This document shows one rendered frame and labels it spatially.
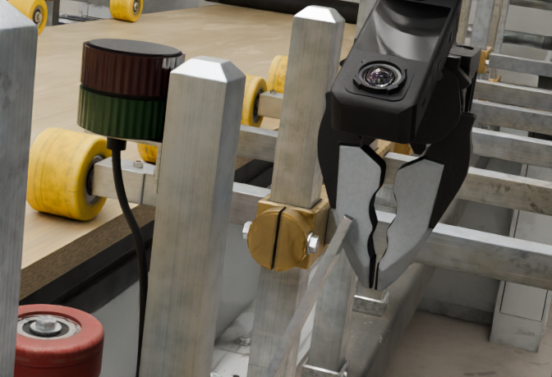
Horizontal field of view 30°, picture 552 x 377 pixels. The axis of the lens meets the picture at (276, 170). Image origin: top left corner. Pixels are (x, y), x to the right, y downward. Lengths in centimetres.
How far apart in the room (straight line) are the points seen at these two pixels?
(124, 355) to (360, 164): 58
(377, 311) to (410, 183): 78
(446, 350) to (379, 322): 183
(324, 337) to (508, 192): 25
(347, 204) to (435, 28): 13
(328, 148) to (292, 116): 21
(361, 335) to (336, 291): 20
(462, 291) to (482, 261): 254
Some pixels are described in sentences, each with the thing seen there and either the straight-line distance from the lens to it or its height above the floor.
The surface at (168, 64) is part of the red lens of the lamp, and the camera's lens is 59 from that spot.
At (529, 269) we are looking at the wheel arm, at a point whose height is 95.
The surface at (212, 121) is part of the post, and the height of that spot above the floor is 108.
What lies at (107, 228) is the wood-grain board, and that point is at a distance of 98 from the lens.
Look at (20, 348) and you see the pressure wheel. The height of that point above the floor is 91.
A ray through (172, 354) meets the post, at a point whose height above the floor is 94.
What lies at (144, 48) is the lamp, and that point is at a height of 111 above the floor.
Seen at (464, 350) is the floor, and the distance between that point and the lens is 322.
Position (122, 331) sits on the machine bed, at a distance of 112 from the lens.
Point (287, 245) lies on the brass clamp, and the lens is 82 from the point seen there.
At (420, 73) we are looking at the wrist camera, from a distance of 53.
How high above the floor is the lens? 120
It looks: 14 degrees down
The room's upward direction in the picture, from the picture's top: 7 degrees clockwise
